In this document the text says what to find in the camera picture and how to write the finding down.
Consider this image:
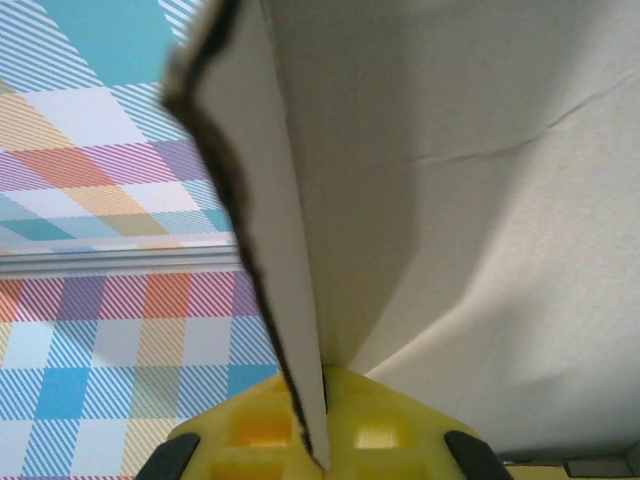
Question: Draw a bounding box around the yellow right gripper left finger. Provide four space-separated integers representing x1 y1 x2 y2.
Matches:
137 373 324 480

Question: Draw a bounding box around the yellow paper box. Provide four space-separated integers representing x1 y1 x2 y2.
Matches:
159 0 640 472

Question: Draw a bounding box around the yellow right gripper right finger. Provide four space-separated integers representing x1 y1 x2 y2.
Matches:
323 367 512 480

